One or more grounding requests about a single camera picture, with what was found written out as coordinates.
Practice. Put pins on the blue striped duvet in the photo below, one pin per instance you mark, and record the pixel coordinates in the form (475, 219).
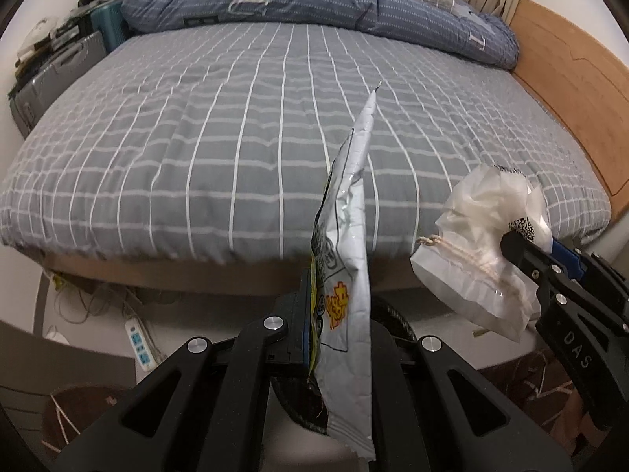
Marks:
(295, 0)

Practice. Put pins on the grey suitcase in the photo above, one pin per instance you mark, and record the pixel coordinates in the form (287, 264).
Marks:
(54, 83)

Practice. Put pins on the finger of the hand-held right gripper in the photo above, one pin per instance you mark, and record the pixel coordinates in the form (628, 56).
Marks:
(567, 255)
(540, 275)

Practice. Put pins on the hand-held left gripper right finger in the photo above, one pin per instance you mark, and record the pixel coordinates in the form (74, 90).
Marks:
(398, 388)

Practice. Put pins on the wooden headboard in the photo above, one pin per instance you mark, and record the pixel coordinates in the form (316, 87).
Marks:
(565, 69)

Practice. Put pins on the black trash bin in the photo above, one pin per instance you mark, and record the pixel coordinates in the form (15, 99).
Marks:
(299, 413)

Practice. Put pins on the clear bag with white pouch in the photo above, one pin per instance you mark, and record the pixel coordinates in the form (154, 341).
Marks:
(471, 275)

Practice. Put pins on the person's right hand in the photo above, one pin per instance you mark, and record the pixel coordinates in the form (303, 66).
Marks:
(575, 418)

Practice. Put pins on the dark clutter pile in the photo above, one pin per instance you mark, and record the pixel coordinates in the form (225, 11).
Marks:
(73, 24)

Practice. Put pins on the white power strip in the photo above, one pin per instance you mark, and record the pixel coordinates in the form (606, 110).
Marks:
(140, 344)

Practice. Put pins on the yellow and silver snack packet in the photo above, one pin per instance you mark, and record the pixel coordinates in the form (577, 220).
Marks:
(349, 255)

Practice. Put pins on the teal suitcase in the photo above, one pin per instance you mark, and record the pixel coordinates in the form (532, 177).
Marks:
(110, 24)

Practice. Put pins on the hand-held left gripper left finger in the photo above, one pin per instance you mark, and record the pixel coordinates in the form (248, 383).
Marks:
(297, 334)

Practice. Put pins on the white round object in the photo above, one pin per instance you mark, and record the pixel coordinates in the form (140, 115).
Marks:
(39, 34)

